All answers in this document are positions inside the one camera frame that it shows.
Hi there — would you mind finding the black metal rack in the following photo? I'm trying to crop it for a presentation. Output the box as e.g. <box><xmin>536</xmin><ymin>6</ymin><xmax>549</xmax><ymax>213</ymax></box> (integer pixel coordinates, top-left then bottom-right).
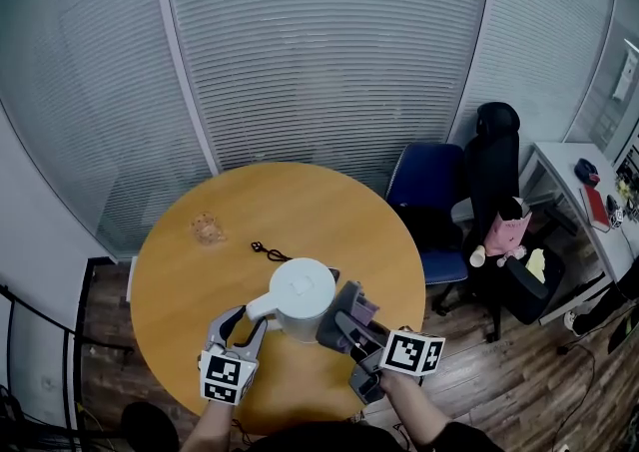
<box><xmin>0</xmin><ymin>256</ymin><xmax>137</xmax><ymax>452</ymax></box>

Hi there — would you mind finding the yellow cloth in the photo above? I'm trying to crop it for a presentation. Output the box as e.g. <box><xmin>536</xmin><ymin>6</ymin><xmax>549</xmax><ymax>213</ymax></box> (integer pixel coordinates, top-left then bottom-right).
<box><xmin>523</xmin><ymin>246</ymin><xmax>549</xmax><ymax>285</ymax></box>

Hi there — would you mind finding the black office chair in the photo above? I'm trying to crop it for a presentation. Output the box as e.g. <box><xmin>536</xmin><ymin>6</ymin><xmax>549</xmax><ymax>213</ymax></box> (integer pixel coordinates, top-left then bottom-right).
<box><xmin>431</xmin><ymin>101</ymin><xmax>568</xmax><ymax>344</ymax></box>

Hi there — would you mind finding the person's right forearm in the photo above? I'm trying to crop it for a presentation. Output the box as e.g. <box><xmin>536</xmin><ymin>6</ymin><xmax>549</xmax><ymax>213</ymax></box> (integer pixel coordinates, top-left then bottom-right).
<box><xmin>380</xmin><ymin>371</ymin><xmax>454</xmax><ymax>447</ymax></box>

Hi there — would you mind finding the pink plush toy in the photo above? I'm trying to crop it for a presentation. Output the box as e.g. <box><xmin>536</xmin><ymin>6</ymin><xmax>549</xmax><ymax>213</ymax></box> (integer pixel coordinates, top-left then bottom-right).
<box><xmin>481</xmin><ymin>196</ymin><xmax>533</xmax><ymax>267</ymax></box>

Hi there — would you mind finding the white electric kettle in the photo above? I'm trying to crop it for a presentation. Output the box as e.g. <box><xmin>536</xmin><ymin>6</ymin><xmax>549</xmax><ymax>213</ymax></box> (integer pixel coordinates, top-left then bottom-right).
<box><xmin>245</xmin><ymin>256</ymin><xmax>337</xmax><ymax>344</ymax></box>

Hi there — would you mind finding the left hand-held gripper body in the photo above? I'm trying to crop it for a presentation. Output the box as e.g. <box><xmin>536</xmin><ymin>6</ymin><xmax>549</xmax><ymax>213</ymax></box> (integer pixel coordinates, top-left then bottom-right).
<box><xmin>198</xmin><ymin>334</ymin><xmax>262</xmax><ymax>407</ymax></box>

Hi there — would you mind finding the person's left forearm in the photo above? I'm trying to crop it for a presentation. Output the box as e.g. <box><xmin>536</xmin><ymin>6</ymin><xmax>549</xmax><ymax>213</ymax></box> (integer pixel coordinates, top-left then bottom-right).
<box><xmin>179</xmin><ymin>395</ymin><xmax>237</xmax><ymax>452</ymax></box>

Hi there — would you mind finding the blue chair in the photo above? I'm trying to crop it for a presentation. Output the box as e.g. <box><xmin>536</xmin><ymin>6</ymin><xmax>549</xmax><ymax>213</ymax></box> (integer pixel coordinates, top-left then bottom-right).
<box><xmin>384</xmin><ymin>142</ymin><xmax>471</xmax><ymax>287</ymax></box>

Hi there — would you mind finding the clear glass coaster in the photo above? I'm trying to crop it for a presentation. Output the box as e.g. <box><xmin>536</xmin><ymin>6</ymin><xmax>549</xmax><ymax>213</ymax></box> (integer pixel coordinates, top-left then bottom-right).
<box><xmin>189</xmin><ymin>211</ymin><xmax>228</xmax><ymax>246</ymax></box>

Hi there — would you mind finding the black round stool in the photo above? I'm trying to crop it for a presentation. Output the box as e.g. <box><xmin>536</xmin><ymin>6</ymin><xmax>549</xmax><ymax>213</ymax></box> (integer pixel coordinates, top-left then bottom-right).
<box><xmin>120</xmin><ymin>400</ymin><xmax>181</xmax><ymax>452</ymax></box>

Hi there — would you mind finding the red book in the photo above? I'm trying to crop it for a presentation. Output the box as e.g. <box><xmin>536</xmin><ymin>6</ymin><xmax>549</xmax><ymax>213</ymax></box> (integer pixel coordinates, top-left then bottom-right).
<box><xmin>579</xmin><ymin>183</ymin><xmax>613</xmax><ymax>233</ymax></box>

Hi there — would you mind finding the black cord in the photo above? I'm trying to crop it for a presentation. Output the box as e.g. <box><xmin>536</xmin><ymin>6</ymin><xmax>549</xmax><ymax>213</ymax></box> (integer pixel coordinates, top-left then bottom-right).
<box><xmin>251</xmin><ymin>240</ymin><xmax>294</xmax><ymax>263</ymax></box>

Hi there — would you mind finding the person's black shirt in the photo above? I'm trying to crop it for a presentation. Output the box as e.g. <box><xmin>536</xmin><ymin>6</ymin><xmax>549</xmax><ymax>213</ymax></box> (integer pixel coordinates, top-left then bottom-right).
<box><xmin>248</xmin><ymin>418</ymin><xmax>506</xmax><ymax>452</ymax></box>

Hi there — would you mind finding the white desk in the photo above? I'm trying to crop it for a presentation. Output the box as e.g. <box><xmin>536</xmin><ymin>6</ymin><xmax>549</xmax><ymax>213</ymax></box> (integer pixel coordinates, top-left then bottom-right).
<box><xmin>517</xmin><ymin>141</ymin><xmax>639</xmax><ymax>327</ymax></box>

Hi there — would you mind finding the black floor cable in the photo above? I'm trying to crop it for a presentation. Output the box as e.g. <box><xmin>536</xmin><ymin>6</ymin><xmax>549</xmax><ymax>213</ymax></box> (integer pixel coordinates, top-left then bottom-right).
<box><xmin>555</xmin><ymin>341</ymin><xmax>599</xmax><ymax>422</ymax></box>

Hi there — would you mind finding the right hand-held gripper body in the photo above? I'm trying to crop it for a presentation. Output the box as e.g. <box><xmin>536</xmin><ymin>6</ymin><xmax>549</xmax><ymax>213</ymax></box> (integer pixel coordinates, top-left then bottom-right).
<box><xmin>347</xmin><ymin>328</ymin><xmax>446</xmax><ymax>405</ymax></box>

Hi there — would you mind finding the dark blue cap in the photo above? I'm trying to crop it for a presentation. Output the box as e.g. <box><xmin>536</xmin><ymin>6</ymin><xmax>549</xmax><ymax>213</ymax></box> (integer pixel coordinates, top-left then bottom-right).
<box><xmin>573</xmin><ymin>157</ymin><xmax>601</xmax><ymax>188</ymax></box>

